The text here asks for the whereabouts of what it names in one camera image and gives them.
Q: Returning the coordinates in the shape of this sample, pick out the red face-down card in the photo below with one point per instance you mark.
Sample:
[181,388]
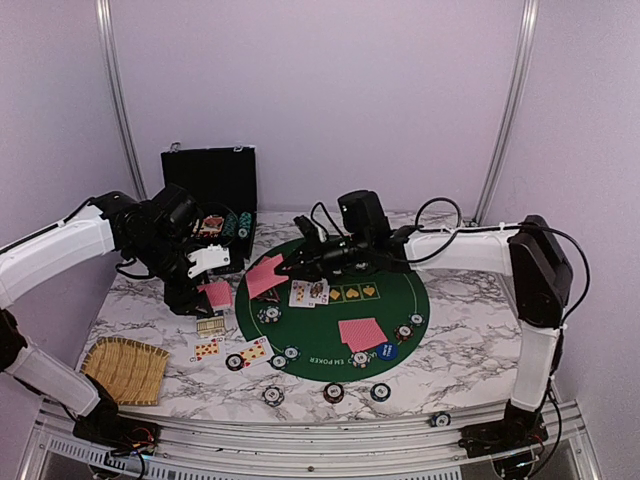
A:
[271,261]

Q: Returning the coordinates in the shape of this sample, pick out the aluminium frame post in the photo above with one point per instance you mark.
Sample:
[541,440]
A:
[110,57]
[521,65]

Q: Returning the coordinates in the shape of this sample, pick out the triangular black red button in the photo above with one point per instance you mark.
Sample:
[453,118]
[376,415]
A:
[270,295]

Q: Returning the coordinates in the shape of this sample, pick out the blue green chip stack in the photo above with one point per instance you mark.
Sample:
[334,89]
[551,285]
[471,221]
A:
[380,392]

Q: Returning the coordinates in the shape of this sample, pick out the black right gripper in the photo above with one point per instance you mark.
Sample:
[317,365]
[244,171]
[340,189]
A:
[314,264]

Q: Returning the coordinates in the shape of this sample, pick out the left aluminium frame post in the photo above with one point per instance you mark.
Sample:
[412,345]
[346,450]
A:
[110,57]

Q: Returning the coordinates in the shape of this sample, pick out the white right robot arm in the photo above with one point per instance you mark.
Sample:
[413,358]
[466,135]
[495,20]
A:
[527,252]

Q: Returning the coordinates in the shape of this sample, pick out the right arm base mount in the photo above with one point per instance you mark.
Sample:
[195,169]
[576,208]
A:
[518,428]

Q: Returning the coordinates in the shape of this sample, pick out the red patterned card deck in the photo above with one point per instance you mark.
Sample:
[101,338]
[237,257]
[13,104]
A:
[219,294]

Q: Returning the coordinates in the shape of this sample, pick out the face-up eight hearts card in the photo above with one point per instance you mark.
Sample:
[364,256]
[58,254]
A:
[299,295]

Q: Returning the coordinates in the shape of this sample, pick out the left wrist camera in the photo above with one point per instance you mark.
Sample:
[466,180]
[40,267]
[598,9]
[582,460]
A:
[210,257]

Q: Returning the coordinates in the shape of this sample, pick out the round green poker mat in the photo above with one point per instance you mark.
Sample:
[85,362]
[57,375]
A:
[389,298]

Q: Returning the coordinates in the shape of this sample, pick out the red black chip stack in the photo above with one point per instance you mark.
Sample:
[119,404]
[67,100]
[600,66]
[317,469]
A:
[333,393]

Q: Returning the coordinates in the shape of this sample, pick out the black poker chip case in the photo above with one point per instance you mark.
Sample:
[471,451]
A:
[223,181]

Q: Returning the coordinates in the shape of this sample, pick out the woven bamboo tray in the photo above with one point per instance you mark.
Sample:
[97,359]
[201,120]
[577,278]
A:
[131,371]

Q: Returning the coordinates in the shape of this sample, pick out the right aluminium frame post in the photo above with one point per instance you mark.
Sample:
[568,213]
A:
[521,65]

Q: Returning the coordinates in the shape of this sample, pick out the striped blue yellow card box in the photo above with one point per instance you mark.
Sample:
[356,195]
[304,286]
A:
[210,327]

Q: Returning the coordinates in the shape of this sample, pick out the black white chip stack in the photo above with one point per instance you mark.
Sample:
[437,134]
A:
[273,396]

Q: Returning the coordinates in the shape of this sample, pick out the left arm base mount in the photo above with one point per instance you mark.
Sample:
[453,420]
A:
[104,425]

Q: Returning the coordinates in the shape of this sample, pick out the face-up queen card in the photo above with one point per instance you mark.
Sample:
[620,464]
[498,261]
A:
[318,292]

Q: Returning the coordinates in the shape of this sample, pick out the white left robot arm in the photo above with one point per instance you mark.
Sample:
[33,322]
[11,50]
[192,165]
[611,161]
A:
[87,233]

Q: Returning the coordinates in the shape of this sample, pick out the blue small blind button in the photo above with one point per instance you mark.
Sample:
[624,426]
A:
[387,351]

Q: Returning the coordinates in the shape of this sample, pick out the face-up diamonds card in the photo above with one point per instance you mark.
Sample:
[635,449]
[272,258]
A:
[255,352]

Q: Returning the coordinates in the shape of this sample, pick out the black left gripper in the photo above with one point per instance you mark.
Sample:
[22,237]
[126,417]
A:
[181,298]

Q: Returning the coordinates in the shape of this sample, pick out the aluminium front rail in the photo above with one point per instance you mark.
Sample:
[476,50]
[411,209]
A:
[402,448]

